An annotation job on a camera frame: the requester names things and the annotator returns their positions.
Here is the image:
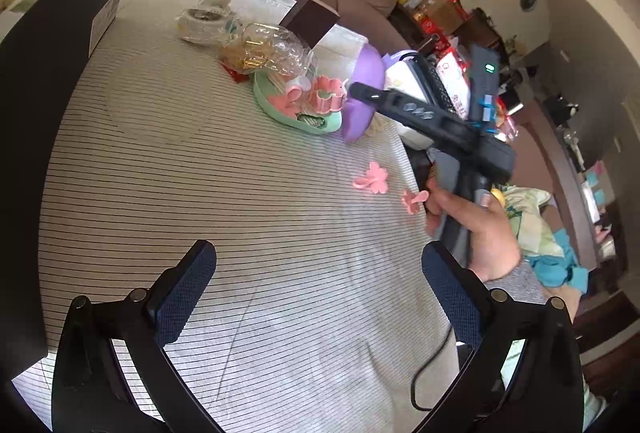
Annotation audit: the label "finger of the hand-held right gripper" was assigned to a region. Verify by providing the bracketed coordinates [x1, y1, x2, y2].
[348, 82, 481, 150]

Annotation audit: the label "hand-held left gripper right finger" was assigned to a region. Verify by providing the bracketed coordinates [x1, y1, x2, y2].
[415, 243, 586, 433]

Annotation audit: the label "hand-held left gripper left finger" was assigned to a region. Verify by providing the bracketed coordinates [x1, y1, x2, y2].
[51, 239, 223, 433]

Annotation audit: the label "pink flower-shaped cutter ring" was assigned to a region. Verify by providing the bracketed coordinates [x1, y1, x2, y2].
[310, 76, 349, 115]

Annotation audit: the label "green plastic tray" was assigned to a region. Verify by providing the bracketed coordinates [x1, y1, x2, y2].
[251, 69, 346, 135]

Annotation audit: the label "person's right forearm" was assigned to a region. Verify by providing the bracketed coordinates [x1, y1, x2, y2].
[482, 257, 549, 306]

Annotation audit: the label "striped cloth desktop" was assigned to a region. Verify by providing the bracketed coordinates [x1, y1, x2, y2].
[12, 0, 461, 433]

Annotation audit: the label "person's right hand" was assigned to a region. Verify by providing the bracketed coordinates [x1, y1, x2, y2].
[425, 177, 525, 284]

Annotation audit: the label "white box purple lid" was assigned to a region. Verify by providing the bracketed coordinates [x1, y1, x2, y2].
[382, 48, 451, 149]

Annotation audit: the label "black textured strip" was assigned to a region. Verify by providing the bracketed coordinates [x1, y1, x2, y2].
[415, 53, 453, 114]

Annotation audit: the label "red plastic packaging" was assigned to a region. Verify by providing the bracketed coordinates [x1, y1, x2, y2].
[492, 96, 521, 141]

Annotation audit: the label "white red printed packet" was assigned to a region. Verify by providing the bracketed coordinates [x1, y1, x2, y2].
[435, 48, 473, 120]

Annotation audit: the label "pale green printed cloth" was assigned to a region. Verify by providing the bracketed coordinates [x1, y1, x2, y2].
[500, 186, 566, 259]

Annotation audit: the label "black white figurine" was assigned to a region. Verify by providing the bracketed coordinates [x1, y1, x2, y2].
[545, 96, 581, 124]

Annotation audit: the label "brown cardboard box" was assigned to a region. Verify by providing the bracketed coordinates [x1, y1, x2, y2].
[425, 0, 468, 31]

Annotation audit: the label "teal cloth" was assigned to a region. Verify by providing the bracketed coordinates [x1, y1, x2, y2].
[530, 230, 588, 291]

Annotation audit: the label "dark wooden cabinet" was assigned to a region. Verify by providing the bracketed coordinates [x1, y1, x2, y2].
[452, 8, 506, 59]

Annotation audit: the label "colourful sticky notes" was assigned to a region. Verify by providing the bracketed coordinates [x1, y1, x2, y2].
[582, 166, 608, 209]

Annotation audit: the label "dark brown box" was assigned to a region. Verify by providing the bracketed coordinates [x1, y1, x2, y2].
[279, 0, 342, 50]

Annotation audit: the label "clear bag of gold bands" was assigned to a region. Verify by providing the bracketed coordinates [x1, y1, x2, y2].
[218, 22, 315, 78]

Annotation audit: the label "white round container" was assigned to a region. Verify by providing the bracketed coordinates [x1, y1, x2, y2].
[175, 0, 236, 46]

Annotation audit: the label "black cable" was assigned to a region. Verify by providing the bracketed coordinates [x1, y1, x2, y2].
[410, 344, 458, 413]

